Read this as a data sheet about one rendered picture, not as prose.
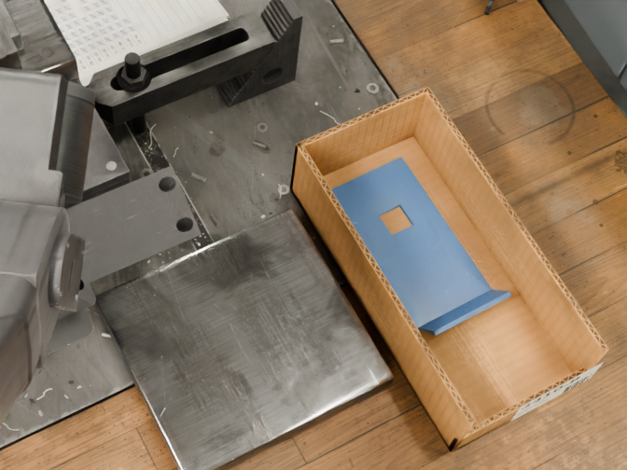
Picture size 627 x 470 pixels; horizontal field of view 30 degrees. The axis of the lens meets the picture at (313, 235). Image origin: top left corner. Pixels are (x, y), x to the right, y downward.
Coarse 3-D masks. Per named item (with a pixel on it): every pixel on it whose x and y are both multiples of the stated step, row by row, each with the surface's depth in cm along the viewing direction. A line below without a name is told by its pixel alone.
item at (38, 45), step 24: (0, 0) 70; (24, 0) 72; (0, 24) 66; (24, 24) 71; (48, 24) 72; (0, 48) 66; (24, 48) 71; (48, 48) 71; (48, 72) 70; (72, 72) 72
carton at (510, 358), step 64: (384, 128) 94; (448, 128) 91; (320, 192) 89; (448, 192) 96; (512, 256) 90; (384, 320) 87; (512, 320) 91; (576, 320) 85; (448, 384) 81; (512, 384) 89; (576, 384) 89; (448, 448) 86
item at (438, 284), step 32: (352, 192) 95; (384, 192) 95; (416, 192) 95; (416, 224) 94; (384, 256) 92; (416, 256) 92; (448, 256) 93; (416, 288) 91; (448, 288) 91; (480, 288) 92; (416, 320) 90; (448, 320) 88
